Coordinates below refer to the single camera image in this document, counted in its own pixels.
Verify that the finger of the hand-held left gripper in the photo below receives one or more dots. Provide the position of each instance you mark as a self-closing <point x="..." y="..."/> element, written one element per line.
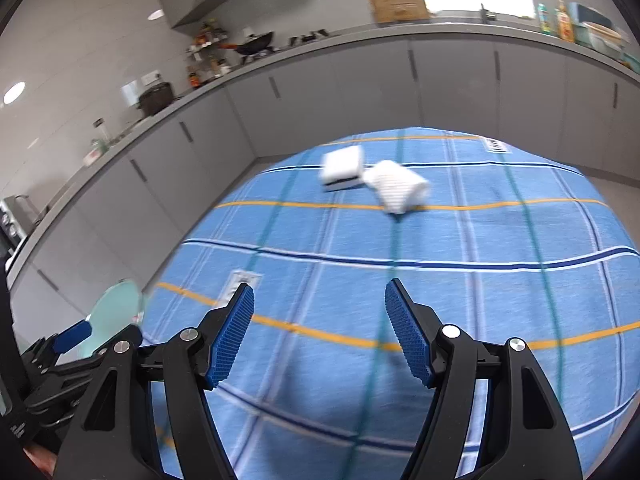
<point x="72" y="336"/>
<point x="55" y="400"/>

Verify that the black wok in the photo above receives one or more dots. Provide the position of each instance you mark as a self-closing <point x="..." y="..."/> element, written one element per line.
<point x="255" y="44"/>

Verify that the glass bottle with black cap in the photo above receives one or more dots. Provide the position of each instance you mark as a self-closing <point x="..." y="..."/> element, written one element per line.
<point x="102" y="132"/>

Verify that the blue plaid tablecloth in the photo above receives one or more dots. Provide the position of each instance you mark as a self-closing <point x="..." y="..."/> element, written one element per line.
<point x="325" y="260"/>

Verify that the metal corner spice rack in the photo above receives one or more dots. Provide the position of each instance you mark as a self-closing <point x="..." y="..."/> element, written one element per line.
<point x="207" y="52"/>

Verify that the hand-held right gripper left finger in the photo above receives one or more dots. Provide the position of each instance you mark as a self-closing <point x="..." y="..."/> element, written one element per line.
<point x="230" y="340"/>

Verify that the white wall socket with plug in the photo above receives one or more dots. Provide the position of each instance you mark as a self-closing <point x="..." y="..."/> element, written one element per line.
<point x="150" y="79"/>

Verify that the grey lower kitchen cabinets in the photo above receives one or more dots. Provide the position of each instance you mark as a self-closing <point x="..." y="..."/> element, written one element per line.
<point x="350" y="90"/>

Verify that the gas stove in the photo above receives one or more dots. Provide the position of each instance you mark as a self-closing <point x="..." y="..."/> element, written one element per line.
<point x="310" y="37"/>

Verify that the green dish soap bottle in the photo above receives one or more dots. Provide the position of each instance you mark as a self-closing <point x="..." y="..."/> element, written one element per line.
<point x="543" y="20"/>

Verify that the black rice cooker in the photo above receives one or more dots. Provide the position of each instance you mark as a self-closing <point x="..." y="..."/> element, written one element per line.
<point x="155" y="100"/>

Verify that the round ceiling light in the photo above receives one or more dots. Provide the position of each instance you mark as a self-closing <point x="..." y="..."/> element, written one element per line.
<point x="156" y="14"/>
<point x="14" y="92"/>

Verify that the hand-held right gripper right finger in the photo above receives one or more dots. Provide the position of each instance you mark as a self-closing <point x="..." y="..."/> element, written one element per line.
<point x="410" y="340"/>

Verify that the metal kitchen faucet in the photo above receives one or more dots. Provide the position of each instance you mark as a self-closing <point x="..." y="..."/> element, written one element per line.
<point x="486" y="14"/>

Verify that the white ribbed rolled towel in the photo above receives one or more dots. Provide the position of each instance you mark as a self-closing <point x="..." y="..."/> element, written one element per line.
<point x="397" y="187"/>

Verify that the yellow bottle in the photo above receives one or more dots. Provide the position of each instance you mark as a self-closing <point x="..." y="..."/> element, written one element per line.
<point x="565" y="25"/>

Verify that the spice rack with bottles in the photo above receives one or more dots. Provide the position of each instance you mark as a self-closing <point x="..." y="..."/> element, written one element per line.
<point x="192" y="79"/>

